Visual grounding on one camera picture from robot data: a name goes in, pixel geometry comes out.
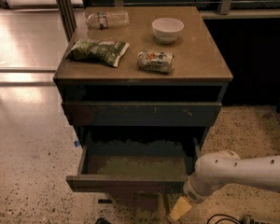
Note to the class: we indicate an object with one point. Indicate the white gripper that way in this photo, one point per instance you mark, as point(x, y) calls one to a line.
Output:
point(194, 192)

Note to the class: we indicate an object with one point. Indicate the brown drawer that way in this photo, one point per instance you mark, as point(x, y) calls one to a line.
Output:
point(141, 114)
point(115, 166)

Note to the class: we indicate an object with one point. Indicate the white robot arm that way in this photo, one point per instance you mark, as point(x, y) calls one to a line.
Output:
point(213, 171)

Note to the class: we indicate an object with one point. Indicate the brown drawer cabinet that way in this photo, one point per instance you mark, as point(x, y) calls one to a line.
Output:
point(200, 74)

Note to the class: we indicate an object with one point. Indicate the dark object at floor edge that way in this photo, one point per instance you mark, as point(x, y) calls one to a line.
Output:
point(102, 221)

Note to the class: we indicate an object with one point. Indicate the blue tape piece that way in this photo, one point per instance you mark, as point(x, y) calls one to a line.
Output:
point(77, 143)

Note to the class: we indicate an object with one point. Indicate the crushed soda can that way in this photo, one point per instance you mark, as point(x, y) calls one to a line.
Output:
point(152, 61)

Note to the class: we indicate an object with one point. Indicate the green chip bag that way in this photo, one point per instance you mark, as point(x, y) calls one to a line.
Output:
point(104, 51)

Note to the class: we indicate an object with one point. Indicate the white ceramic bowl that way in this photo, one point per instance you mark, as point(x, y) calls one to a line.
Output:
point(167, 30)

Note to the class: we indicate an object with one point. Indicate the clear plastic water bottle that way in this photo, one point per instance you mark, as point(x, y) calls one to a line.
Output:
point(109, 19)

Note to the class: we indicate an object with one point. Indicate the dark metal post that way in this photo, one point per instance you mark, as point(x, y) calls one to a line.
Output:
point(67, 16)

